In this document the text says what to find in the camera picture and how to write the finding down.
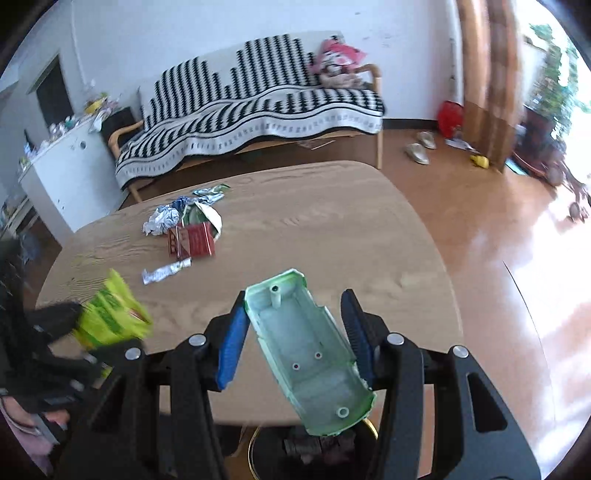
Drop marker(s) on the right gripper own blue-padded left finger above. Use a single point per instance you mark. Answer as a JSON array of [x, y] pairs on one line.
[[116, 435]]

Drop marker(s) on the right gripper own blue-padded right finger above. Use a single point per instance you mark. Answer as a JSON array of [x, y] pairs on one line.
[[476, 435]]

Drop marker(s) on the yellow green popcorn bag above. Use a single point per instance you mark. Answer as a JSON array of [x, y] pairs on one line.
[[111, 316]]

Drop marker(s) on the green plastic toy shell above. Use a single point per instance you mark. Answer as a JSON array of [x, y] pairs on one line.
[[308, 355]]

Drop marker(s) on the red cigarette box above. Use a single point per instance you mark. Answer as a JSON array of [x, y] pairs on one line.
[[192, 241]]

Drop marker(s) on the white blue paper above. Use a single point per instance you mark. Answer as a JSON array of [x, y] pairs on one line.
[[161, 220]]

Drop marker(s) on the blue silver wrapper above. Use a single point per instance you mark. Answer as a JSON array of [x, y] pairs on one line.
[[181, 202]]

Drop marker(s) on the blue green snack wrapper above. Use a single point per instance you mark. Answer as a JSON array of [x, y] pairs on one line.
[[210, 195]]

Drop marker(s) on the black gold trash bin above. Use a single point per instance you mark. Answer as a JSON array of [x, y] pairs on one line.
[[289, 452]]

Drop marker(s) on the person's left hand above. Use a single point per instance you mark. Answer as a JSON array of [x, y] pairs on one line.
[[60, 417]]

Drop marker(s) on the white cabinet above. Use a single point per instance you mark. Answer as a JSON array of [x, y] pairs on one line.
[[71, 183]]

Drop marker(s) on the green white paper bowl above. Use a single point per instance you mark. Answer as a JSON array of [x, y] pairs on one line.
[[198, 213]]

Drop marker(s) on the yellow floor toy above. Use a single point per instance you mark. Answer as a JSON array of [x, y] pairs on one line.
[[480, 161]]

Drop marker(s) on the pair of slippers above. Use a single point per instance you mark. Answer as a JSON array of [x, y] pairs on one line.
[[418, 151]]

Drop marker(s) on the red bag on floor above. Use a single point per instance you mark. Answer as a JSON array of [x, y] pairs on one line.
[[450, 119]]

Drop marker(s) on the black white striped sofa blanket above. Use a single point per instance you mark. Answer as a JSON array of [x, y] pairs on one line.
[[236, 72]]

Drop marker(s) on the brown curtain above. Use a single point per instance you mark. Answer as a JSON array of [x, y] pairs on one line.
[[493, 77]]

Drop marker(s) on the pink cartoon pillow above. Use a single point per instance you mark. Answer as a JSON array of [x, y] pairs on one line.
[[336, 63]]

